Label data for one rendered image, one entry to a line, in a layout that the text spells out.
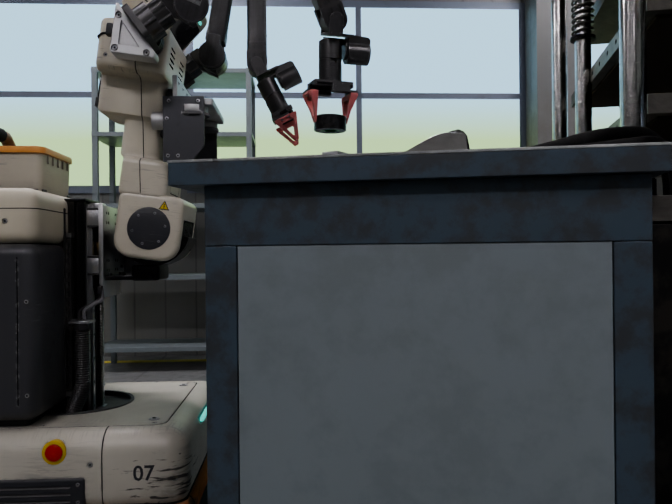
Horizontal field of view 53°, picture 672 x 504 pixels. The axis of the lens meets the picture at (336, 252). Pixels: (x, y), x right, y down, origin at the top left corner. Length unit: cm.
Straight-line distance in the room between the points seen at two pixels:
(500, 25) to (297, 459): 414
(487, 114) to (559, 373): 381
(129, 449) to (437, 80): 360
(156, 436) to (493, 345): 85
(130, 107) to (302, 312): 94
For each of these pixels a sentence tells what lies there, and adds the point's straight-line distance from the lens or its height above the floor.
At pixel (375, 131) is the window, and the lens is 453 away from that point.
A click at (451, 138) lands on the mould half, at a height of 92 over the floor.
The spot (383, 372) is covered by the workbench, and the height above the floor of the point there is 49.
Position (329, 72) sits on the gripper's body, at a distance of 169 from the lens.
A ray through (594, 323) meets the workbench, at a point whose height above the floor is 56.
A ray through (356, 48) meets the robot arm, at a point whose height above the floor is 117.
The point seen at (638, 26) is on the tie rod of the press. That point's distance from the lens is 180.
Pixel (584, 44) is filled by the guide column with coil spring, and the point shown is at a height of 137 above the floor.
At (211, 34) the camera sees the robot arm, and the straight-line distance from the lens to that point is 205.
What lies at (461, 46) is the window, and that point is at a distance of 477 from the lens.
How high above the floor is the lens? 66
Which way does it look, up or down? level
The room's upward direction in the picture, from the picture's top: 1 degrees counter-clockwise
